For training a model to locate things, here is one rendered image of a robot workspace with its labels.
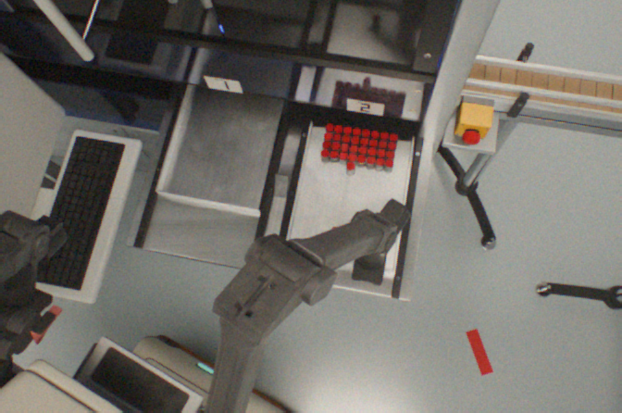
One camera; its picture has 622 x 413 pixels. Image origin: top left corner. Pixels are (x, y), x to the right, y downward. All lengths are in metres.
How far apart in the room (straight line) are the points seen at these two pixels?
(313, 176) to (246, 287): 0.74
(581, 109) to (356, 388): 1.27
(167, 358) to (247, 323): 1.35
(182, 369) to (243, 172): 0.82
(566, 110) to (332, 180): 0.59
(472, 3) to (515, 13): 1.82
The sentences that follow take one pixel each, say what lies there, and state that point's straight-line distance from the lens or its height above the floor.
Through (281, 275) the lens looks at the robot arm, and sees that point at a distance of 0.74.
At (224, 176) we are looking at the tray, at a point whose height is 0.88.
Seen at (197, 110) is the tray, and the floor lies 0.88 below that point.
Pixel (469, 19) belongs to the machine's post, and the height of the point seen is 1.41.
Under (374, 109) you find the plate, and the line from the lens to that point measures 1.36.
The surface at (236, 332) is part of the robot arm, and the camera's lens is 0.75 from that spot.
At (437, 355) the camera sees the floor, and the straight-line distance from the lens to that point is 2.28.
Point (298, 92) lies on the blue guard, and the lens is 1.35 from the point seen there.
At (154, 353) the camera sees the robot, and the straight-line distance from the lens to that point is 2.07.
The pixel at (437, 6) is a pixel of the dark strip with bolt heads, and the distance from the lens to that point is 1.00.
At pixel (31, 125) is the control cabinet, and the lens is 1.63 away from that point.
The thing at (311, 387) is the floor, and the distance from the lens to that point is 2.26.
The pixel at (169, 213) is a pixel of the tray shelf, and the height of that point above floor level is 0.88.
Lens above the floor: 2.25
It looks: 72 degrees down
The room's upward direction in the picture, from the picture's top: 10 degrees counter-clockwise
